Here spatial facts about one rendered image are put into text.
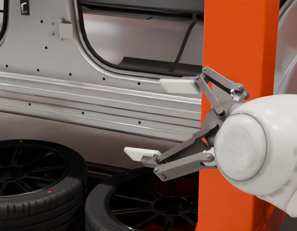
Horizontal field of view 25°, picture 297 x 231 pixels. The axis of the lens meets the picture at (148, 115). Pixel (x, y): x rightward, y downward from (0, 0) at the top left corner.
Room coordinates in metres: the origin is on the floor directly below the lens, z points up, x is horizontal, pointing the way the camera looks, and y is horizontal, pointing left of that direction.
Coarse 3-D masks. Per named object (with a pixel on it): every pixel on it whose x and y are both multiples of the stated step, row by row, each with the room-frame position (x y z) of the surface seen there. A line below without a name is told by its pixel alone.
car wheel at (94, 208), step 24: (144, 168) 2.52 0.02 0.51; (96, 192) 2.31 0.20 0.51; (120, 192) 2.37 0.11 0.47; (144, 192) 2.45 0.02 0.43; (168, 192) 2.48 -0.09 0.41; (192, 192) 2.35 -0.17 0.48; (96, 216) 2.12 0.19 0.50; (120, 216) 2.18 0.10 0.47; (144, 216) 2.45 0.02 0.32; (168, 216) 2.16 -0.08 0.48; (192, 216) 2.19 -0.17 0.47
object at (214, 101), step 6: (198, 78) 1.02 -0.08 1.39; (198, 84) 1.01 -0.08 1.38; (204, 84) 1.00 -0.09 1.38; (204, 90) 0.99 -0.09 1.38; (210, 90) 0.98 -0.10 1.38; (210, 96) 0.97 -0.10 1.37; (210, 102) 0.95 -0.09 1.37; (216, 102) 0.95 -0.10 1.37; (216, 108) 0.93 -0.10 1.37; (222, 108) 0.92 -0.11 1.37; (222, 114) 0.92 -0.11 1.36
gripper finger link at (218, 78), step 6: (204, 72) 1.02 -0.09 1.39; (210, 72) 1.01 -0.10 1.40; (216, 72) 1.01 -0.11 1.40; (216, 78) 0.99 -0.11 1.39; (222, 78) 0.99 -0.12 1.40; (216, 84) 1.01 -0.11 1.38; (222, 84) 0.98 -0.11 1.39; (228, 84) 0.97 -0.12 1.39; (234, 84) 0.96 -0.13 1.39; (240, 84) 0.96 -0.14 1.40; (228, 90) 0.97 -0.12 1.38; (234, 90) 0.96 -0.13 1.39; (240, 90) 0.95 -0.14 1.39; (246, 96) 0.96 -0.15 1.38
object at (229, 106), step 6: (228, 102) 0.94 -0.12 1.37; (234, 102) 0.93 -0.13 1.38; (240, 102) 0.90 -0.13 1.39; (228, 108) 0.93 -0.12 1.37; (234, 108) 0.89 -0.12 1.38; (210, 114) 0.94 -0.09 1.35; (216, 114) 0.93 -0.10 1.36; (228, 114) 0.89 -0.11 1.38; (210, 120) 0.93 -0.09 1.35; (216, 120) 0.92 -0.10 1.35; (222, 120) 0.92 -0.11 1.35; (204, 126) 0.92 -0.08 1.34; (216, 132) 0.90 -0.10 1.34; (210, 138) 0.90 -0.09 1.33; (210, 144) 0.89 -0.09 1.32
